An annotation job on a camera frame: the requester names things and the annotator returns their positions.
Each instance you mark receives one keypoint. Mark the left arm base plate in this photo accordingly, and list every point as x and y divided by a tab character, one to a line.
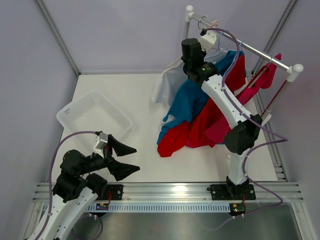
112	192

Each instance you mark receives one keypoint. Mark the light blue wire hanger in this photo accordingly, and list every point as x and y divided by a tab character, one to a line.
218	48

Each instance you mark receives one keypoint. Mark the pink wire hanger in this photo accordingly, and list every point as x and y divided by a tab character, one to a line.
214	24

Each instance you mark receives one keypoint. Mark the white t shirt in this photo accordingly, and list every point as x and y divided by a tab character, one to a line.
166	87

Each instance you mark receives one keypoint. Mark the blue t shirt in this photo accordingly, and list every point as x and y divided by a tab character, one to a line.
190	99

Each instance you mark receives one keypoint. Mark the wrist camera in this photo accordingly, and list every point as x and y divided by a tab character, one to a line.
207	39
100	143

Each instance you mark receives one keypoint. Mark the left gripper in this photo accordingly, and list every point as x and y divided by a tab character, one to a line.
119	169

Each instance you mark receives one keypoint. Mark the aluminium rail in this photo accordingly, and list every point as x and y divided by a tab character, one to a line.
195	192

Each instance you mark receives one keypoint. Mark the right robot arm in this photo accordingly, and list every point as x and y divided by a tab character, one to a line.
245	127

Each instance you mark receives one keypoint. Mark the white slotted cable duct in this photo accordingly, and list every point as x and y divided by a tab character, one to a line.
118	207

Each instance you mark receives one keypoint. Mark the red t shirt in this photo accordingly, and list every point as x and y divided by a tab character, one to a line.
193	120

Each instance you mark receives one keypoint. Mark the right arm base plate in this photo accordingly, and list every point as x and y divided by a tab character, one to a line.
220	192

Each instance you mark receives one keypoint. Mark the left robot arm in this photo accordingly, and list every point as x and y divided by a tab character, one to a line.
78	186

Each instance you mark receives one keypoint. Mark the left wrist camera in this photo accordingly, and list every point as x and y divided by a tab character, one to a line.
100	143

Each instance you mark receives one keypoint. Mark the magenta t shirt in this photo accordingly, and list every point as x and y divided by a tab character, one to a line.
260	80

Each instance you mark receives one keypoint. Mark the white clothes rack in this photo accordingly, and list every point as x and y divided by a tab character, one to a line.
270	62

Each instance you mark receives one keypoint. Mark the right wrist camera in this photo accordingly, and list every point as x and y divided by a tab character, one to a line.
207	39

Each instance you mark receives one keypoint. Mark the white plastic basket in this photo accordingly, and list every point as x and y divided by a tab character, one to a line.
95	112

